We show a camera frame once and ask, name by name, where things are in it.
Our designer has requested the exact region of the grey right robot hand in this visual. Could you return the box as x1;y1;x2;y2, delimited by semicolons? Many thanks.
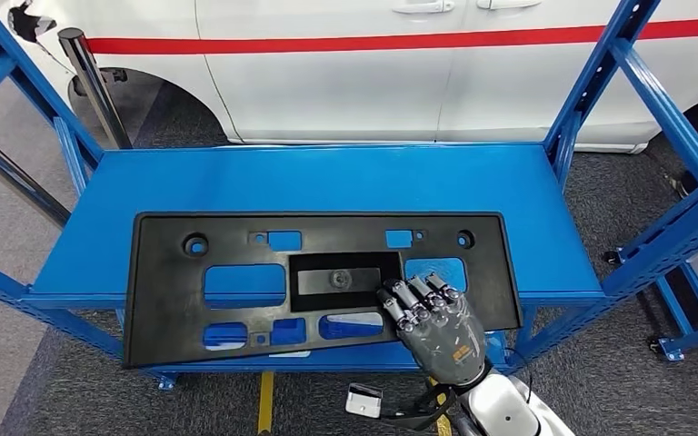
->
375;272;494;390

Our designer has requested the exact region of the black plastic plate bracket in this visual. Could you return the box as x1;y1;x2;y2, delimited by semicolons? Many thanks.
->
122;212;524;370

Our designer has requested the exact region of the yellow floor tape strip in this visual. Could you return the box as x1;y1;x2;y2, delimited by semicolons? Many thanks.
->
427;377;454;436
257;372;276;436

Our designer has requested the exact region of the large blue steel rack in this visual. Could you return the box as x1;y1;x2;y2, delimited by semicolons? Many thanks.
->
0;0;698;391

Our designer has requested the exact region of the small blue steel rack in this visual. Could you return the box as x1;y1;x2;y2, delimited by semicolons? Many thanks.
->
604;159;698;362

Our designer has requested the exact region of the white car red stripe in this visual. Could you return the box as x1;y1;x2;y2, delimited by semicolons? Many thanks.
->
5;0;698;154

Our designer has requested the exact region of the black round stanchion base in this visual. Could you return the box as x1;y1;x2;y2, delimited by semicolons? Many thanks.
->
662;170;698;201

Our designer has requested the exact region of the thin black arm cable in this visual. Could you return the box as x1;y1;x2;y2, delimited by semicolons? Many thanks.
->
504;347;534;396

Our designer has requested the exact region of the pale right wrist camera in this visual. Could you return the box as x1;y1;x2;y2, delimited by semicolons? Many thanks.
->
344;382;384;420

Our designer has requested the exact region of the black stanchion post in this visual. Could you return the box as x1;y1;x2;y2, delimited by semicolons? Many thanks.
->
57;26;134;151

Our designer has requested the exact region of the black barrier rail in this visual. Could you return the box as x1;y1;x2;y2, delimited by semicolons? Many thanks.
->
0;123;74;229

